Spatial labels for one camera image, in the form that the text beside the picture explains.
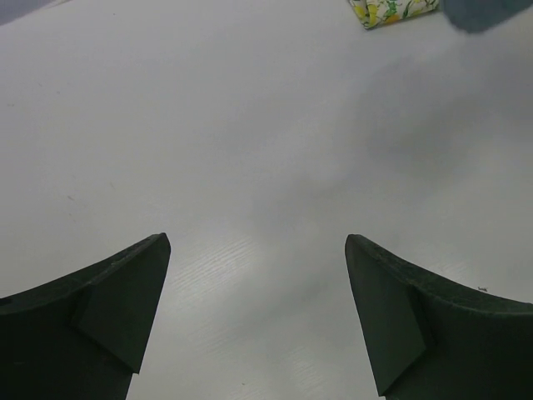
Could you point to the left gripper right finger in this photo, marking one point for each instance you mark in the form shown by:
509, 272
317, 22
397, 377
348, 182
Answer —
428, 337

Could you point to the light blue denim skirt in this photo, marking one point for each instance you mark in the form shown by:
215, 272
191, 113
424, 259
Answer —
478, 16

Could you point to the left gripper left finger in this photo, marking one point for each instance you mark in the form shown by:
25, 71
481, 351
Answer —
84, 335

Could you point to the lemon print skirt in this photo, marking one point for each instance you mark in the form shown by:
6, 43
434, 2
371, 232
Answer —
377, 13

